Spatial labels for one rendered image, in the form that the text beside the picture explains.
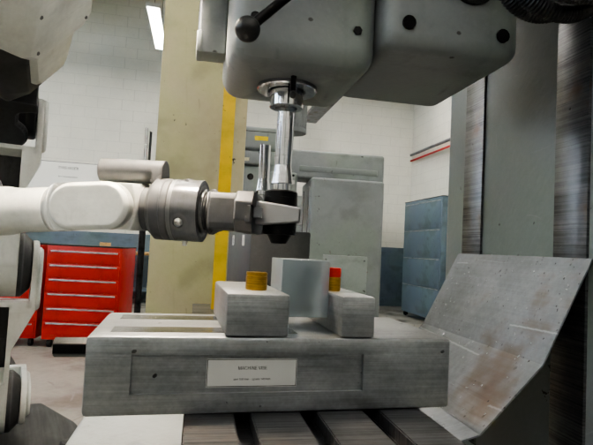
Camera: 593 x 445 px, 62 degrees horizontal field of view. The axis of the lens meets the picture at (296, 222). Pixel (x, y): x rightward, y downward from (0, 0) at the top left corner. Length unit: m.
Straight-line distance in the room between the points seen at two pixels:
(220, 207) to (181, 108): 1.84
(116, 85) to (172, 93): 7.74
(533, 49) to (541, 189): 0.22
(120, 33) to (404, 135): 5.95
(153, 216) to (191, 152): 1.76
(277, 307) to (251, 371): 0.06
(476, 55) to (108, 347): 0.56
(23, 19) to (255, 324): 0.71
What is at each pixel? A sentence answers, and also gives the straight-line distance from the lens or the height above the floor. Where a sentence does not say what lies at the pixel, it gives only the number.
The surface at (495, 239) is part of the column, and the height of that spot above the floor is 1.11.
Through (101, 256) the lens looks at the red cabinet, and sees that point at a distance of 5.24.
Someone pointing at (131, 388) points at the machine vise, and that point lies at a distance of 0.49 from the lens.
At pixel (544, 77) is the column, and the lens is 0.84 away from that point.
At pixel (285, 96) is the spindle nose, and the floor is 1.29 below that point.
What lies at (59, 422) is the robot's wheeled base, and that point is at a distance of 1.62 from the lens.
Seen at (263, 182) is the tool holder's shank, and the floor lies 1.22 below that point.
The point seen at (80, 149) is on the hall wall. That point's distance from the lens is 10.07.
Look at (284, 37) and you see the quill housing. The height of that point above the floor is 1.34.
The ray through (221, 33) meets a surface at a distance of 0.73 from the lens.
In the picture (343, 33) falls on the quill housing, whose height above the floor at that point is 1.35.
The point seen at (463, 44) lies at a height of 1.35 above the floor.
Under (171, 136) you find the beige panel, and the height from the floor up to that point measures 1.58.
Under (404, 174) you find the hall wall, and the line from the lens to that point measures 10.68.
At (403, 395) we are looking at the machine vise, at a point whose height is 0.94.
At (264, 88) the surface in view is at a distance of 0.73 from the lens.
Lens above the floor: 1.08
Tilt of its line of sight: 3 degrees up
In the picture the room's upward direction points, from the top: 3 degrees clockwise
